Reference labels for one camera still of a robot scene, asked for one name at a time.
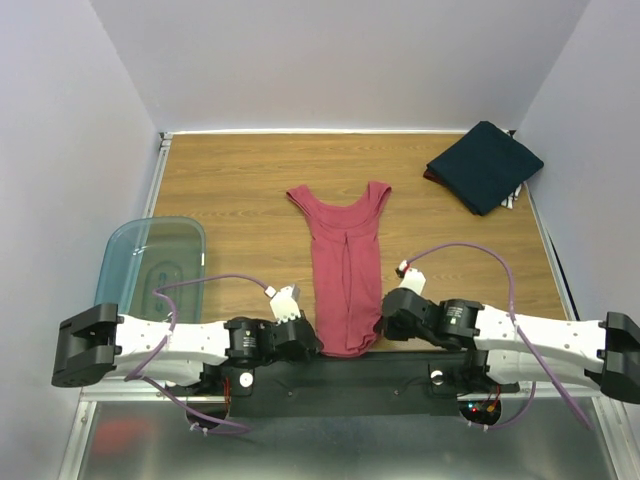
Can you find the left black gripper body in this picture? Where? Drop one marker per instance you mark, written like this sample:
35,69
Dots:
303,354

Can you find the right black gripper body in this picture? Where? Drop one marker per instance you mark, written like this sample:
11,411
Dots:
393,315

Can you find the red tank top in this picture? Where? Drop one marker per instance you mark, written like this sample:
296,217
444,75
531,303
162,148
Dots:
346,267

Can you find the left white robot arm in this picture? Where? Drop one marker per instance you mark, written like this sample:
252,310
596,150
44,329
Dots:
101,343

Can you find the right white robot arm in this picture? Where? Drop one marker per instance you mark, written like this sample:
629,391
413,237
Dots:
602,355

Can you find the folded navy tank top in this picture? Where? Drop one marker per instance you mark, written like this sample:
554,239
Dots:
484,167

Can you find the folded dark red garment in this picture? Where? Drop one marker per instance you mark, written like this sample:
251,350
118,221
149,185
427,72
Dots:
431,177

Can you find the folded white patterned garment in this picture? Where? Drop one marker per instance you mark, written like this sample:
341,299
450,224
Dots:
512,198

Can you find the clear blue plastic bin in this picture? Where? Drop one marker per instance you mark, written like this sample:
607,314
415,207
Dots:
146,254

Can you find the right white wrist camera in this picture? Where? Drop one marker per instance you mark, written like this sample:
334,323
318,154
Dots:
410,278

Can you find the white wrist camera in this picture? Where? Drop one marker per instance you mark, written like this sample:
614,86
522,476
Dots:
284,302
410,278

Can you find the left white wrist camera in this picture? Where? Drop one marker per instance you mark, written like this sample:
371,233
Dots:
284,302

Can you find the aluminium frame rail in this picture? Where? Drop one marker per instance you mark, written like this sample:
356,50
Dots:
166,139

